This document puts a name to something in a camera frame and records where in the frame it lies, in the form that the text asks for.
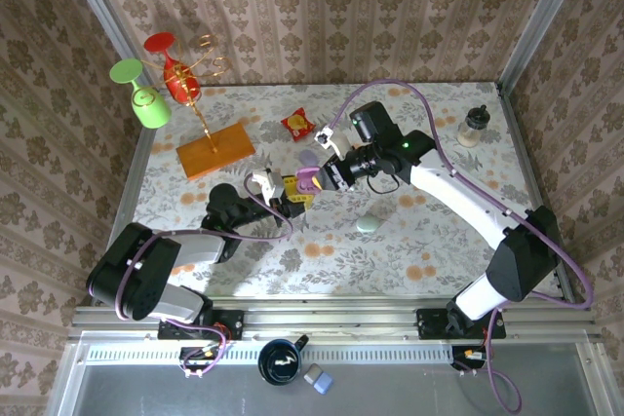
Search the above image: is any glass spice jar black lid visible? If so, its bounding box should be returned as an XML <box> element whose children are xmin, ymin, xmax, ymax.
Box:
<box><xmin>456</xmin><ymin>104</ymin><xmax>488</xmax><ymax>149</ymax></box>

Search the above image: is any green wine glass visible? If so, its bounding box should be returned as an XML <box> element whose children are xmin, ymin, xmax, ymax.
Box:
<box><xmin>108</xmin><ymin>57</ymin><xmax>173</xmax><ymax>131</ymax></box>

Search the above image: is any white slotted cable duct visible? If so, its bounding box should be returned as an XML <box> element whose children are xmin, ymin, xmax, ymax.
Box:
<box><xmin>85</xmin><ymin>343</ymin><xmax>488</xmax><ymax>363</ymax></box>

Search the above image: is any blue eraser block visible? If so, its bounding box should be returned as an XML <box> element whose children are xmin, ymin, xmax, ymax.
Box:
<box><xmin>311</xmin><ymin>370</ymin><xmax>335</xmax><ymax>397</ymax></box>

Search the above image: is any floral patterned table cover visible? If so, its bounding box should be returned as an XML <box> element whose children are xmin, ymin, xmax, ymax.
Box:
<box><xmin>119</xmin><ymin>83</ymin><xmax>562</xmax><ymax>298</ymax></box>

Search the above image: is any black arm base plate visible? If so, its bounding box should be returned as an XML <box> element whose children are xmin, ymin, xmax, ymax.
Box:
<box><xmin>416</xmin><ymin>307</ymin><xmax>507</xmax><ymax>341</ymax></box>
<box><xmin>156</xmin><ymin>309</ymin><xmax>245</xmax><ymax>342</ymax></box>

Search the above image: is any aluminium frame rail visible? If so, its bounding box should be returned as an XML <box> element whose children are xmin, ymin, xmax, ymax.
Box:
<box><xmin>67</xmin><ymin>296</ymin><xmax>604</xmax><ymax>342</ymax></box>

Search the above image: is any red wine glass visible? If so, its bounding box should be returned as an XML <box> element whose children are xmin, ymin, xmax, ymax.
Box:
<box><xmin>143</xmin><ymin>31</ymin><xmax>202</xmax><ymax>104</ymax></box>

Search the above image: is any aluminium table edge rail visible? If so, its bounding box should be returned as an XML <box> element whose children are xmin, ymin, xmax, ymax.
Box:
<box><xmin>110</xmin><ymin>89</ymin><xmax>158</xmax><ymax>246</ymax></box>
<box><xmin>495</xmin><ymin>80</ymin><xmax>574</xmax><ymax>303</ymax></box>

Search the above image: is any purple earbud charging case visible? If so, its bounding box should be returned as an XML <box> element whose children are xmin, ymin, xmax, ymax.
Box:
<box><xmin>294</xmin><ymin>166</ymin><xmax>322</xmax><ymax>196</ymax></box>

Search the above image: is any red snack packet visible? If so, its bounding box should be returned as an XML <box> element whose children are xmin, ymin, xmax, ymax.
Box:
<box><xmin>280</xmin><ymin>107</ymin><xmax>317</xmax><ymax>143</ymax></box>

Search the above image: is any gold wire rack wooden base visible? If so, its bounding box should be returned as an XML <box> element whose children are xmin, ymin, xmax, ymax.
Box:
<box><xmin>139</xmin><ymin>33</ymin><xmax>257</xmax><ymax>181</ymax></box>

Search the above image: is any black mug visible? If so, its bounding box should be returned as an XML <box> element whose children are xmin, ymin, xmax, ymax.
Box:
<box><xmin>256</xmin><ymin>334</ymin><xmax>311</xmax><ymax>387</ymax></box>

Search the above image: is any black power connector block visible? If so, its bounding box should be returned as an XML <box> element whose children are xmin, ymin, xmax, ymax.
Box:
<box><xmin>450</xmin><ymin>345</ymin><xmax>488</xmax><ymax>372</ymax></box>
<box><xmin>178</xmin><ymin>346</ymin><xmax>220</xmax><ymax>372</ymax></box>

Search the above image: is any aluminium frame post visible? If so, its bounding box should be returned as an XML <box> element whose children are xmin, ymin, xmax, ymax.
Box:
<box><xmin>496</xmin><ymin>0</ymin><xmax>594</xmax><ymax>95</ymax></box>
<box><xmin>56</xmin><ymin>0</ymin><xmax>157</xmax><ymax>95</ymax></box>

